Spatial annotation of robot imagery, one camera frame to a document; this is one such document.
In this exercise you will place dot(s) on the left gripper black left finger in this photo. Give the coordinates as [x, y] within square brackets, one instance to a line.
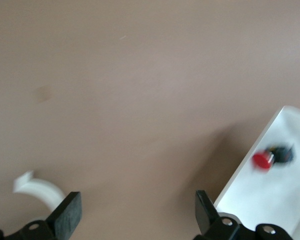
[65, 217]

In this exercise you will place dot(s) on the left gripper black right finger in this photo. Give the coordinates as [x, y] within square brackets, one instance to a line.
[206, 217]

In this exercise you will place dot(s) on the white curved plastic piece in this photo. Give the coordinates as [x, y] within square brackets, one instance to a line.
[43, 189]

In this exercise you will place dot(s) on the red mushroom push button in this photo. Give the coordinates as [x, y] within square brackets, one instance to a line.
[262, 160]

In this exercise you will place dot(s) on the white plastic drawer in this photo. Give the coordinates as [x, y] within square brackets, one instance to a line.
[265, 197]

